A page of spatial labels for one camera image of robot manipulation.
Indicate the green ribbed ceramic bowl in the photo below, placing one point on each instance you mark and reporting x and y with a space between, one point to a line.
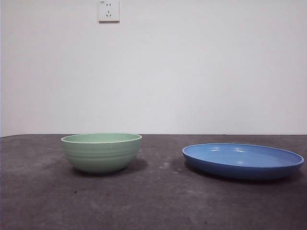
100 155

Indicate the white wall power socket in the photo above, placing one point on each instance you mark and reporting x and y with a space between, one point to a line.
109 16

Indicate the blue round plate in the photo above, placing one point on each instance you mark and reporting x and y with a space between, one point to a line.
239 158

